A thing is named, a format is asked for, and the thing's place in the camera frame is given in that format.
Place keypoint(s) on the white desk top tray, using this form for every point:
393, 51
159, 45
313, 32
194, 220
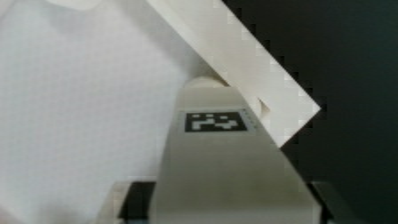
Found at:
98, 58

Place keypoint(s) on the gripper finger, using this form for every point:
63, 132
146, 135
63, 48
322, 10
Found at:
113, 204

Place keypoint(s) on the white desk leg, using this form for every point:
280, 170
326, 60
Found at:
228, 182

